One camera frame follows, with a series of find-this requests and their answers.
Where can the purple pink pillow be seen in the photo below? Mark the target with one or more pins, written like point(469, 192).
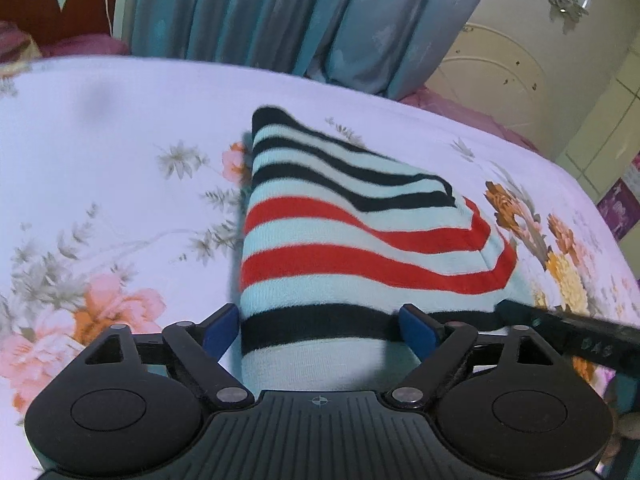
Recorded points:
point(14, 45)

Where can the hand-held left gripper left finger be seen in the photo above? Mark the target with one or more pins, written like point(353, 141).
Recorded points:
point(222, 331)

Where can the crystal wall light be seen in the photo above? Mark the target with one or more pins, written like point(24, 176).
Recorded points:
point(567, 2)

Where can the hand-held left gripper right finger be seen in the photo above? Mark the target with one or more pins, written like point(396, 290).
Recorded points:
point(417, 332)

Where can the striped knit sweater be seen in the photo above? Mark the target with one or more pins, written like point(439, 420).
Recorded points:
point(350, 210)

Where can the floral bed sheet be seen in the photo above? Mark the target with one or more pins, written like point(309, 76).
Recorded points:
point(125, 125)

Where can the pink bed cover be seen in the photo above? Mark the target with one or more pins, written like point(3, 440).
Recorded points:
point(465, 115)

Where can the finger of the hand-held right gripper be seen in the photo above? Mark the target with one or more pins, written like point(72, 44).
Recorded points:
point(530, 319)

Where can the cream wardrobe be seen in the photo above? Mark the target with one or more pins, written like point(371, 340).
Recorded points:
point(500, 70)

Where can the blue-grey curtain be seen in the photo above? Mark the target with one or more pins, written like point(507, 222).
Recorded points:
point(275, 10)

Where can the red scalloped headboard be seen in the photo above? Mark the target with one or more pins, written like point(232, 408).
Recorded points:
point(30, 5)

